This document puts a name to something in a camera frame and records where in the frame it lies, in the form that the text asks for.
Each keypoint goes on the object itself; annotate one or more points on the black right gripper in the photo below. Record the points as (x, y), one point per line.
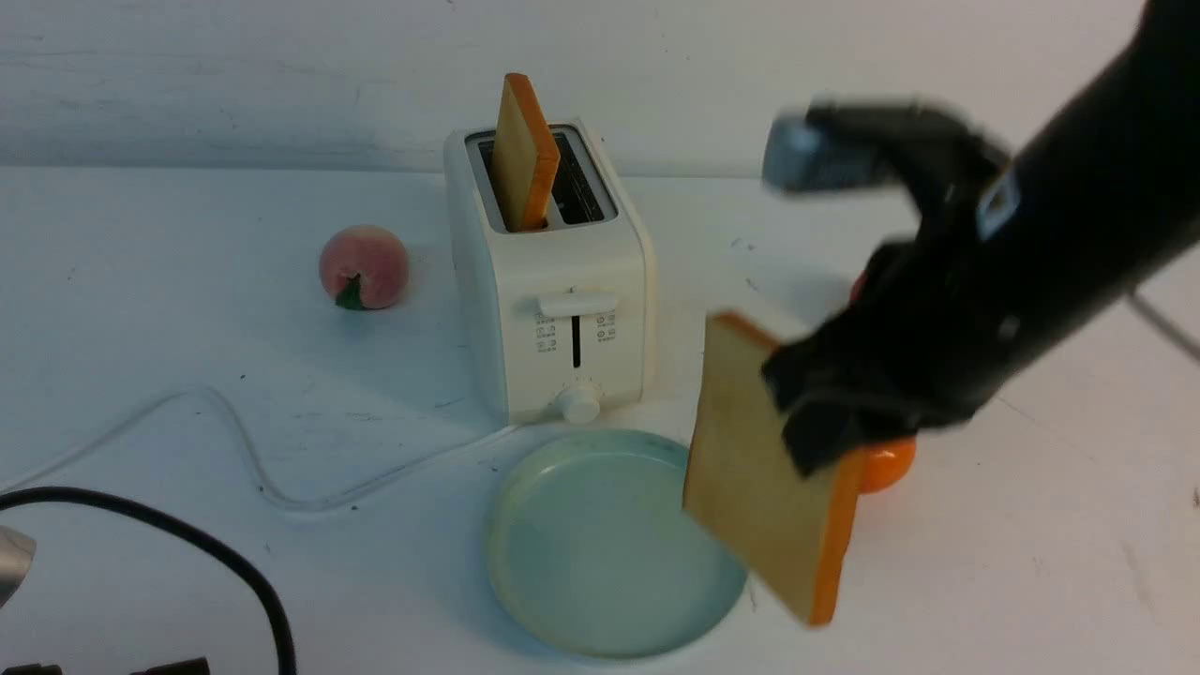
(936, 332)

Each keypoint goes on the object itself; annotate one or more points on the toast slice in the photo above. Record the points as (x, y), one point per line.
(525, 157)
(742, 487)

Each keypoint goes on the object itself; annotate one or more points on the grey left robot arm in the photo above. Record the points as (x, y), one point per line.
(17, 552)

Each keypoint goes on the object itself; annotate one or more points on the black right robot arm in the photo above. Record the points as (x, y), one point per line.
(1108, 189)

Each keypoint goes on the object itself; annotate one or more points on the orange persimmon with leaf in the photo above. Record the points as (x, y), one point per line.
(886, 464)

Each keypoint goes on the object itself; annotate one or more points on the red apple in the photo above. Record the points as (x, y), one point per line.
(856, 288)

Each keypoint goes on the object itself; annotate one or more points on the light green round plate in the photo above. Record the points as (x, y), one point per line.
(589, 549)

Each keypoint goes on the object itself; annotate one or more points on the white two-slot toaster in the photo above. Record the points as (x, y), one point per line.
(560, 321)

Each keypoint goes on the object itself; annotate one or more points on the pink peach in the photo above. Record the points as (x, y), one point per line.
(364, 268)

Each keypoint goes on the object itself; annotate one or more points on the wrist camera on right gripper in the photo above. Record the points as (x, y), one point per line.
(930, 150)

